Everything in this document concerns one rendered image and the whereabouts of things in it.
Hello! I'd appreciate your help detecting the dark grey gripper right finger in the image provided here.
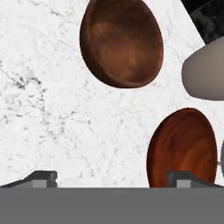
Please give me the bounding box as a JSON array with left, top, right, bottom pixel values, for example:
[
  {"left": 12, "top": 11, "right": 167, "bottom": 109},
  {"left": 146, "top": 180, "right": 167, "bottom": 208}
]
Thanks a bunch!
[{"left": 166, "top": 170, "right": 224, "bottom": 189}]

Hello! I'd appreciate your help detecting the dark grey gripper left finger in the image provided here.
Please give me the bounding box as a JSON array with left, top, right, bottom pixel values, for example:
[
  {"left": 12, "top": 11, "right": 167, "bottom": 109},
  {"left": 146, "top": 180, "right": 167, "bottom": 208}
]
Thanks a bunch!
[{"left": 0, "top": 170, "right": 59, "bottom": 189}]

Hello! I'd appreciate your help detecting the small reddish wooden bowl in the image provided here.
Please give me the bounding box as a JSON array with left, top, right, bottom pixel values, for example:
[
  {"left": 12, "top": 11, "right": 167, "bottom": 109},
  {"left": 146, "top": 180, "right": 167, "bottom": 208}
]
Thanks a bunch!
[{"left": 146, "top": 107, "right": 219, "bottom": 189}]

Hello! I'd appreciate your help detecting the large brown wooden bowl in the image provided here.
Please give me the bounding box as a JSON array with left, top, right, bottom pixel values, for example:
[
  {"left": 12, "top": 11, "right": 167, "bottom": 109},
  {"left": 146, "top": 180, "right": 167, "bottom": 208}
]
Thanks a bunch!
[{"left": 79, "top": 0, "right": 165, "bottom": 89}]

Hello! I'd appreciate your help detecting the grey metal object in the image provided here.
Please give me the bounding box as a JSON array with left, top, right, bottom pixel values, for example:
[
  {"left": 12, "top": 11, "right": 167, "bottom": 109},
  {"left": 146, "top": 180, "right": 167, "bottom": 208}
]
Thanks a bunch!
[{"left": 217, "top": 139, "right": 224, "bottom": 179}]

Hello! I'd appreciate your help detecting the beige grey rounded vessel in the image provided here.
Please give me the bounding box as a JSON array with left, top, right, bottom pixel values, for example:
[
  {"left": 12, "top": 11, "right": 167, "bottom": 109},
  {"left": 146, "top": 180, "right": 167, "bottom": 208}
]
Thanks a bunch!
[{"left": 181, "top": 36, "right": 224, "bottom": 102}]

